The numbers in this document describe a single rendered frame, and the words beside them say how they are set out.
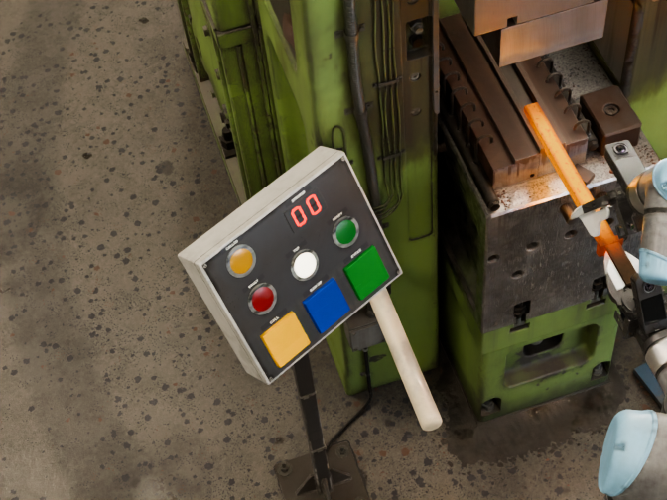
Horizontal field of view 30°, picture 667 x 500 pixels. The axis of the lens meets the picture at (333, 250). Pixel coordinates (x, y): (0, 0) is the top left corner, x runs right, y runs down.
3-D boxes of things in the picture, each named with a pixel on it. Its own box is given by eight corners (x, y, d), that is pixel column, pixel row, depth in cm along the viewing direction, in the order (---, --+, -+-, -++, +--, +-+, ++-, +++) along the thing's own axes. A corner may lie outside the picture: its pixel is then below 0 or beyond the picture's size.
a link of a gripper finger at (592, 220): (571, 245, 219) (611, 230, 212) (560, 213, 219) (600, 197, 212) (581, 242, 221) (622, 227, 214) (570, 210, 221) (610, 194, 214)
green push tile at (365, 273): (390, 277, 231) (374, 245, 228) (361, 301, 228) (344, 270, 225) (385, 274, 232) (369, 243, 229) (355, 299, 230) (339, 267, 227)
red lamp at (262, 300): (279, 309, 218) (276, 295, 215) (253, 316, 218) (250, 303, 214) (274, 294, 220) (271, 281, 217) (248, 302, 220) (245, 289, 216)
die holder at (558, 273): (635, 285, 286) (664, 163, 250) (481, 335, 282) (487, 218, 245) (538, 114, 318) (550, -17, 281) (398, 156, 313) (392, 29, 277)
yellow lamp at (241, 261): (258, 271, 214) (255, 256, 211) (232, 279, 214) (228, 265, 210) (253, 257, 216) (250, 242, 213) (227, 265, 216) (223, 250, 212)
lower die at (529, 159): (585, 162, 251) (589, 135, 244) (492, 190, 249) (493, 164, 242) (504, 24, 275) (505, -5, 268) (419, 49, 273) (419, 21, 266)
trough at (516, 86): (565, 146, 245) (565, 142, 244) (540, 154, 244) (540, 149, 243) (484, 6, 269) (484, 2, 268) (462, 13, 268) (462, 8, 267)
